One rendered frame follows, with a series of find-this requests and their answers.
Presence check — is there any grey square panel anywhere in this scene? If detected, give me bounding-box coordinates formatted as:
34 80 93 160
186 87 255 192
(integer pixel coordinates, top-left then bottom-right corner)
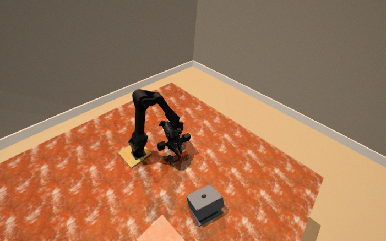
186 184 224 226

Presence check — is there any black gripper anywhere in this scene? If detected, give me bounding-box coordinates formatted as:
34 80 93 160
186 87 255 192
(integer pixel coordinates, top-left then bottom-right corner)
157 128 191 156

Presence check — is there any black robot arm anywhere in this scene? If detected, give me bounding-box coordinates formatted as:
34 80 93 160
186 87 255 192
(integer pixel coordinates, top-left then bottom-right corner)
128 89 184 160

